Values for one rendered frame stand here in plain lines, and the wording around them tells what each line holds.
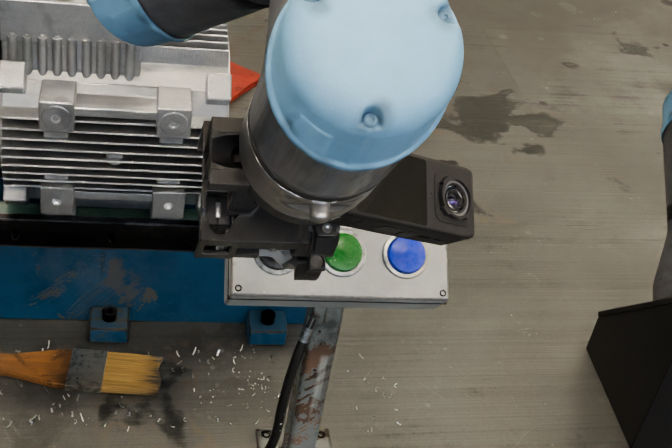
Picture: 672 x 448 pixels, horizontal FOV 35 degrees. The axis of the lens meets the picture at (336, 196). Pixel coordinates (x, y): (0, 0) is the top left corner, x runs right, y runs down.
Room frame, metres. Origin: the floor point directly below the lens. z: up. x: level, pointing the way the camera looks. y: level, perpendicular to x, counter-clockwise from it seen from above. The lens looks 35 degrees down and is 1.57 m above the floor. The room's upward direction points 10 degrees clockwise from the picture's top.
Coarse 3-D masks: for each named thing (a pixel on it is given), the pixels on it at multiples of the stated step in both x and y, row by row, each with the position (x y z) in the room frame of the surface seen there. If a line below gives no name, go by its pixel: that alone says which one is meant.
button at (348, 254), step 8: (344, 240) 0.64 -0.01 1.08; (352, 240) 0.64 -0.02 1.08; (336, 248) 0.63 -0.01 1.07; (344, 248) 0.63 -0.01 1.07; (352, 248) 0.64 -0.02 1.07; (360, 248) 0.64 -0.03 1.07; (336, 256) 0.63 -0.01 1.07; (344, 256) 0.63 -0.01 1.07; (352, 256) 0.63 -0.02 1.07; (360, 256) 0.63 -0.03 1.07; (328, 264) 0.62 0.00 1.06; (336, 264) 0.62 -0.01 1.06; (344, 264) 0.62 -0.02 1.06; (352, 264) 0.63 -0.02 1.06
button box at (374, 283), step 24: (360, 240) 0.65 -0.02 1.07; (384, 240) 0.65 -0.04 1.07; (240, 264) 0.61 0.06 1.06; (360, 264) 0.63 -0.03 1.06; (384, 264) 0.64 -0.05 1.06; (432, 264) 0.65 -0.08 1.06; (240, 288) 0.60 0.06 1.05; (264, 288) 0.60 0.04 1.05; (288, 288) 0.61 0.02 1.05; (312, 288) 0.61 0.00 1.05; (336, 288) 0.62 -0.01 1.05; (360, 288) 0.62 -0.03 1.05; (384, 288) 0.62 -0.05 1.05; (408, 288) 0.63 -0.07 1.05; (432, 288) 0.63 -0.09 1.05
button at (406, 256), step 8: (400, 240) 0.65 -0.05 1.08; (408, 240) 0.65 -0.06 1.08; (392, 248) 0.64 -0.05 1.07; (400, 248) 0.65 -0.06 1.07; (408, 248) 0.65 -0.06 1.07; (416, 248) 0.65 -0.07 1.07; (424, 248) 0.65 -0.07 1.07; (392, 256) 0.64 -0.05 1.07; (400, 256) 0.64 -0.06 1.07; (408, 256) 0.64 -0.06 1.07; (416, 256) 0.64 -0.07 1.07; (424, 256) 0.65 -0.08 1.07; (392, 264) 0.64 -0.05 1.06; (400, 264) 0.64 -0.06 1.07; (408, 264) 0.64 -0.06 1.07; (416, 264) 0.64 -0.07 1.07; (400, 272) 0.64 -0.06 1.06; (408, 272) 0.63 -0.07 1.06
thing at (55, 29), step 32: (0, 0) 0.79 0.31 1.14; (32, 0) 0.80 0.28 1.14; (64, 0) 0.84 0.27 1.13; (0, 32) 0.79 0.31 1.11; (32, 32) 0.80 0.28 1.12; (64, 32) 0.80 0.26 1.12; (96, 32) 0.81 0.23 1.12; (32, 64) 0.80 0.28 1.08; (64, 64) 0.80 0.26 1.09; (96, 64) 0.81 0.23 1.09; (128, 64) 0.81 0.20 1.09
